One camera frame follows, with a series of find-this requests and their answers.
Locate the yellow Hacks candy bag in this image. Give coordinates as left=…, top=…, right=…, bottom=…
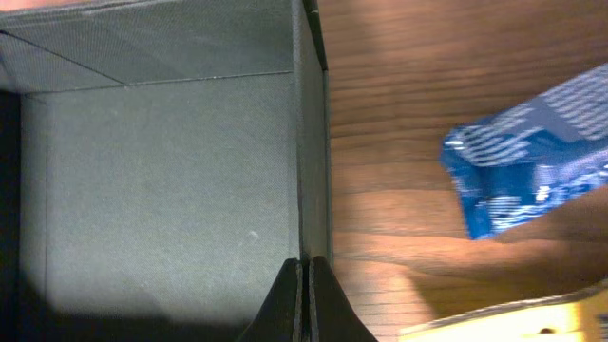
left=399, top=280, right=607, bottom=342

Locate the dark green open box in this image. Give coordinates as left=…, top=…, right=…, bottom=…
left=1, top=0, right=333, bottom=341

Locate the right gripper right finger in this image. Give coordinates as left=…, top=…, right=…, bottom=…
left=308, top=256, right=377, bottom=342

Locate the blue Oreo wrapper pack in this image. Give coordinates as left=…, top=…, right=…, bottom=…
left=440, top=66, right=607, bottom=239

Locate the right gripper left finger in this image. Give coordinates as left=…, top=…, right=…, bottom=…
left=237, top=258, right=303, bottom=342

